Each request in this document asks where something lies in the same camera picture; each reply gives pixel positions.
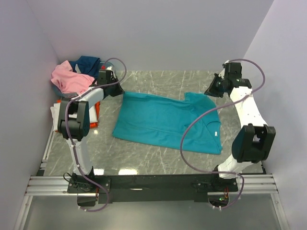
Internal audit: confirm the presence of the teal t shirt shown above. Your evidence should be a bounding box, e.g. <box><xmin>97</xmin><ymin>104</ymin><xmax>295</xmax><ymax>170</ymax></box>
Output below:
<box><xmin>113</xmin><ymin>92</ymin><xmax>222</xmax><ymax>155</ymax></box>

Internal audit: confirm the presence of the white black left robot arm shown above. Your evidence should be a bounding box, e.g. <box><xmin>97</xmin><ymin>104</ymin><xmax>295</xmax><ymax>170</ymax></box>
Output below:
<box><xmin>58</xmin><ymin>67</ymin><xmax>124</xmax><ymax>193</ymax></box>

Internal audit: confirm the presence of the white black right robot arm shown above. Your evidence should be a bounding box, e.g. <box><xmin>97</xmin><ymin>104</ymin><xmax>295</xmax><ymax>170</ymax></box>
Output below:
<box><xmin>205</xmin><ymin>58</ymin><xmax>276</xmax><ymax>191</ymax></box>

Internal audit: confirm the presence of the blue plastic basket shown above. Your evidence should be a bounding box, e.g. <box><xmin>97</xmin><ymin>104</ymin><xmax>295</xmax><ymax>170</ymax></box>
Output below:
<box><xmin>51</xmin><ymin>57</ymin><xmax>117</xmax><ymax>98</ymax></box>

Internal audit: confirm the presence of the navy blue t shirt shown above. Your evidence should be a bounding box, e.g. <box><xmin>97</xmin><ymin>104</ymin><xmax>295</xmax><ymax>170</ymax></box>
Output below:
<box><xmin>69</xmin><ymin>56</ymin><xmax>101</xmax><ymax>80</ymax></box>

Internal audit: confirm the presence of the folded orange t shirt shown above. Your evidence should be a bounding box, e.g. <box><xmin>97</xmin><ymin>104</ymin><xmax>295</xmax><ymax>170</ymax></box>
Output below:
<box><xmin>54</xmin><ymin>102</ymin><xmax>101</xmax><ymax>133</ymax></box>

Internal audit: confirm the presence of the pink t shirt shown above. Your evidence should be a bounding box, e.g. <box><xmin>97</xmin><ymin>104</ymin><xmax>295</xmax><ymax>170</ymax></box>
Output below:
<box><xmin>51</xmin><ymin>60</ymin><xmax>94</xmax><ymax>95</ymax></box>

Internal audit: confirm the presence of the folded white t shirt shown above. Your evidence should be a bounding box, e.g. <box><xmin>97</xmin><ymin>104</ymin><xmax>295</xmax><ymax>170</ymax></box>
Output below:
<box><xmin>50</xmin><ymin>103</ymin><xmax>99</xmax><ymax>132</ymax></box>

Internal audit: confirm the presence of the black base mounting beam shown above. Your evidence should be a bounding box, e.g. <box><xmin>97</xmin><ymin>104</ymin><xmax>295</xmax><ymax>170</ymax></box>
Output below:
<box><xmin>67</xmin><ymin>174</ymin><xmax>238</xmax><ymax>207</ymax></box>

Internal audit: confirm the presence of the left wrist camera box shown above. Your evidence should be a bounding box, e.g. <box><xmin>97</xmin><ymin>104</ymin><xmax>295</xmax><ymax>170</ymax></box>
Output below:
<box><xmin>100</xmin><ymin>65</ymin><xmax>115</xmax><ymax>72</ymax></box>

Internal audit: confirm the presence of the aluminium frame rail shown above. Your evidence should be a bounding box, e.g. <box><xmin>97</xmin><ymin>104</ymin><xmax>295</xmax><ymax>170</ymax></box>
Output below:
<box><xmin>24</xmin><ymin>174</ymin><xmax>279</xmax><ymax>196</ymax></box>

